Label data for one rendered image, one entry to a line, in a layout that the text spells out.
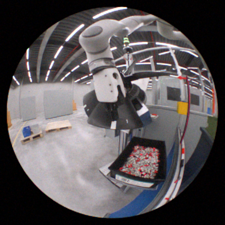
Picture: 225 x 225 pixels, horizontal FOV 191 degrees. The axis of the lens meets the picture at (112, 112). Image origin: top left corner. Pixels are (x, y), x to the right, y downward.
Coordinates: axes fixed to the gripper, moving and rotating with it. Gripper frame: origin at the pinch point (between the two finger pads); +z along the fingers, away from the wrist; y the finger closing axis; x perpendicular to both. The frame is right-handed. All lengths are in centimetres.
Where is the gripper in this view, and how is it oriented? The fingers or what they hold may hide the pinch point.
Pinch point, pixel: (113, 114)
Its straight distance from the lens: 25.3
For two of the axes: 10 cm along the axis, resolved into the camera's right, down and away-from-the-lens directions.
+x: -7.1, 4.0, -5.7
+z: 2.1, 9.1, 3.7
